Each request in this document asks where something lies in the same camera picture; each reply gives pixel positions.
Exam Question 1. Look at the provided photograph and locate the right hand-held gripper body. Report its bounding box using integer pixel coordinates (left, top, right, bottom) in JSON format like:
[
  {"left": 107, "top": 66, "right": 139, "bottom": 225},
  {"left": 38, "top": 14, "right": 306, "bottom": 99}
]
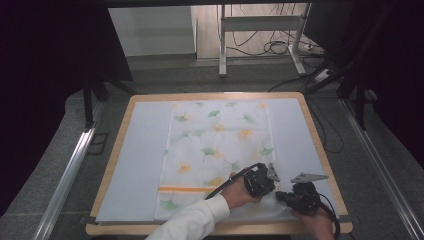
[{"left": 289, "top": 172, "right": 330, "bottom": 216}]

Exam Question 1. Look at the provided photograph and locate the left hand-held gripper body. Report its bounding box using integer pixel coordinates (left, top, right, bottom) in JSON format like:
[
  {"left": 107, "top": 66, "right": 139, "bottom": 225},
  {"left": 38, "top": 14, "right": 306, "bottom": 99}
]
[{"left": 242, "top": 162, "right": 281, "bottom": 199}]

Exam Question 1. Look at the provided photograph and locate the person's left hand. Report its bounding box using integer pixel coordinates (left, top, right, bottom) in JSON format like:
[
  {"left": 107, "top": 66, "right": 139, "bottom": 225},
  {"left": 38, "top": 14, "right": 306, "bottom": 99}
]
[{"left": 219, "top": 171, "right": 268, "bottom": 210}]

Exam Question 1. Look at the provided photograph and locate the person's right hand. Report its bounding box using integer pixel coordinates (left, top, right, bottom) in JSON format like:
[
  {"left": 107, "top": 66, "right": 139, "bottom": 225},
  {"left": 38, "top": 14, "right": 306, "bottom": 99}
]
[{"left": 292, "top": 206, "right": 337, "bottom": 240}]

